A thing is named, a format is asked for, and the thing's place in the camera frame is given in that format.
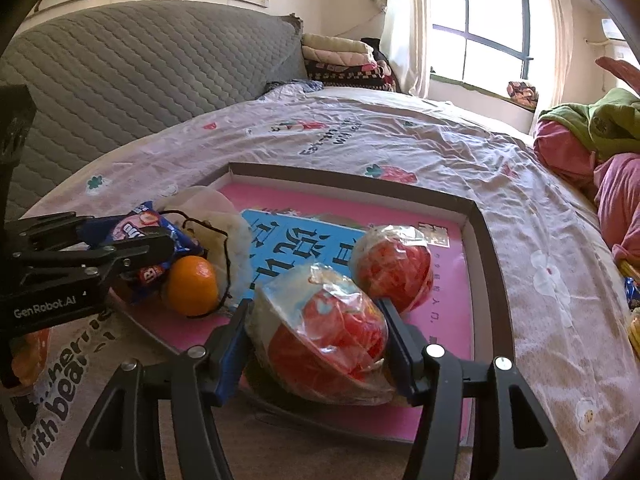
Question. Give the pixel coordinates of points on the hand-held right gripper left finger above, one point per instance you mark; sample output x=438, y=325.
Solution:
x=232, y=355

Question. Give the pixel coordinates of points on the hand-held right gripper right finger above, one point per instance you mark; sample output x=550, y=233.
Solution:
x=405, y=360

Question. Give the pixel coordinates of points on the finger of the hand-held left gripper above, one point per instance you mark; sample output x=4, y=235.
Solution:
x=95, y=232
x=150, y=250

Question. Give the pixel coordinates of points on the blue cookie packet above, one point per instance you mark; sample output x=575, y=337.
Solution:
x=140, y=225

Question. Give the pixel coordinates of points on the orange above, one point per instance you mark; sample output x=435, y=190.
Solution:
x=30, y=355
x=192, y=285

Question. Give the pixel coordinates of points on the plastic-wrapped red white toy ball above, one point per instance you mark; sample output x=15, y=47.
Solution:
x=392, y=265
x=320, y=330

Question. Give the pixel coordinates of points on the pink-lined cardboard tray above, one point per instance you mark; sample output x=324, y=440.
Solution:
x=492, y=285

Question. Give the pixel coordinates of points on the grey quilted headboard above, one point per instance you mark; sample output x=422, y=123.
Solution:
x=140, y=75

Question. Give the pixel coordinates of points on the blue patterned cloth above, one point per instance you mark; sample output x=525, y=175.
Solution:
x=285, y=89

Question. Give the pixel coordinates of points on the yellow snack packet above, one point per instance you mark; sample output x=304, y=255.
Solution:
x=635, y=330
x=632, y=268

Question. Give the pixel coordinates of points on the blue snack packet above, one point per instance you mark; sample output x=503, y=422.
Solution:
x=632, y=292

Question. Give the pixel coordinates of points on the dark patterned folded blanket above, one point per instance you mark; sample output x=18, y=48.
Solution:
x=350, y=77

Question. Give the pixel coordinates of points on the cream folded blanket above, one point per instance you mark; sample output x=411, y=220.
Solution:
x=337, y=42

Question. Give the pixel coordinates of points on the patterned cloth bundle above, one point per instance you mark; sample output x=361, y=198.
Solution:
x=522, y=94

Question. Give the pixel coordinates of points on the black cloth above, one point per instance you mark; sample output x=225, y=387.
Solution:
x=371, y=45

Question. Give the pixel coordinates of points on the green quilt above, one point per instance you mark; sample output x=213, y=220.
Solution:
x=600, y=125

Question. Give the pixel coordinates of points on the white curtain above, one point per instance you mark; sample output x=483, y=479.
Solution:
x=557, y=45
x=407, y=25

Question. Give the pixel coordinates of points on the window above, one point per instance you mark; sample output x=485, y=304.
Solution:
x=480, y=25

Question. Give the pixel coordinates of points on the coral pink quilt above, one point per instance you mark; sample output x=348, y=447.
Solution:
x=620, y=72

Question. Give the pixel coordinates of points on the white air conditioner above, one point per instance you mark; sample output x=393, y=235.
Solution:
x=612, y=30

